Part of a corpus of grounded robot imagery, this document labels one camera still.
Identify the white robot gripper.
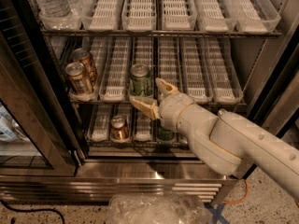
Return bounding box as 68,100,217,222
130,77,195,133

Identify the green soda can shelf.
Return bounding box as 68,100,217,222
130,63,152,97

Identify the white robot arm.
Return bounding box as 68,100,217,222
130,78,299,201

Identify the front green can bottom shelf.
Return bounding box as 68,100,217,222
157,120,175,142

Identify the copper can bottom shelf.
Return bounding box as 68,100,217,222
110,116,129,141

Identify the front gold can middle shelf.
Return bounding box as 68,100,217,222
65,62,93,95

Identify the gold can shelf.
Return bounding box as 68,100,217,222
72,48,97,86
65,62,93,95

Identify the rear gold can middle shelf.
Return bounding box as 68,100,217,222
72,48,97,86

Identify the stainless steel fridge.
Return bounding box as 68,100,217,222
0,0,298,204

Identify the glass fridge door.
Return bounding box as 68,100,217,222
0,0,82,176

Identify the clear plastic wrap bundle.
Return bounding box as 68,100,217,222
107,194,213,224

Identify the blue tape cross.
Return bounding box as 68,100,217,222
205,203,230,224

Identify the middle wire shelf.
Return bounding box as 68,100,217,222
70,100,247,106

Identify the wire shelf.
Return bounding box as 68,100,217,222
70,100,247,106
41,29,283,39
87,140,189,149

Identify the bottom wire shelf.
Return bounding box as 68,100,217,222
87,140,189,149

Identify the orange cable on floor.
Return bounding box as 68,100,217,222
221,179,249,205

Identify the top wire shelf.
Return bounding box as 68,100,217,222
41,29,283,39

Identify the black cable on floor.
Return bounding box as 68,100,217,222
0,200,65,224

